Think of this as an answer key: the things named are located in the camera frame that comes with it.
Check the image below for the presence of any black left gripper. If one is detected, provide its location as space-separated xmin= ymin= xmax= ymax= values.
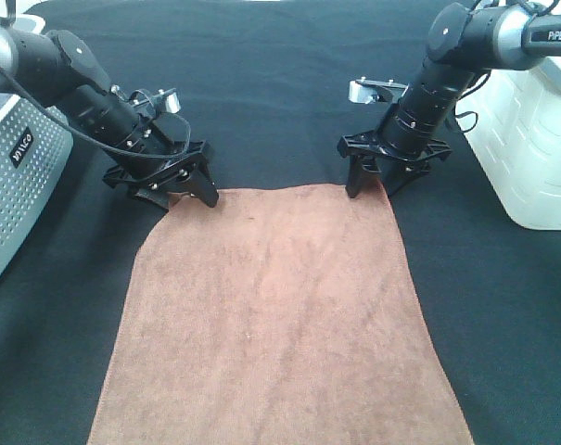
xmin=103 ymin=122 xmax=219 ymax=211

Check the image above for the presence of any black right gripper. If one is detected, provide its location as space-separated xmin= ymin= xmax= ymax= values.
xmin=337 ymin=131 xmax=452 ymax=198

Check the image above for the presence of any brown microfibre towel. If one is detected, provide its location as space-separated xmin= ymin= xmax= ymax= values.
xmin=88 ymin=184 xmax=472 ymax=444

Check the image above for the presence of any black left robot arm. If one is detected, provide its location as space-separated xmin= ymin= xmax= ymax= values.
xmin=0 ymin=17 xmax=219 ymax=209

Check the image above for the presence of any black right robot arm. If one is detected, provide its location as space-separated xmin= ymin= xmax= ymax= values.
xmin=338 ymin=1 xmax=561 ymax=197

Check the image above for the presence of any white plastic basket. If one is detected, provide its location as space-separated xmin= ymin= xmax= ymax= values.
xmin=456 ymin=62 xmax=561 ymax=231

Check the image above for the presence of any grey perforated laundry basket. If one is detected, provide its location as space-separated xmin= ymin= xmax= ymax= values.
xmin=0 ymin=76 xmax=73 ymax=276

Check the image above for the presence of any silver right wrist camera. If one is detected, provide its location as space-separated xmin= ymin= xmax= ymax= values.
xmin=348 ymin=77 xmax=408 ymax=105

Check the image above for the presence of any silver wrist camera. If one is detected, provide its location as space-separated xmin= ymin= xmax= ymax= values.
xmin=147 ymin=88 xmax=181 ymax=114
xmin=348 ymin=77 xmax=408 ymax=105

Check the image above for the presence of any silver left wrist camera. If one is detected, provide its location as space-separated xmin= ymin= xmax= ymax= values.
xmin=147 ymin=88 xmax=181 ymax=114

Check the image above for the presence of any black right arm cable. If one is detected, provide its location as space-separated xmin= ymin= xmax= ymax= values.
xmin=444 ymin=0 xmax=559 ymax=135

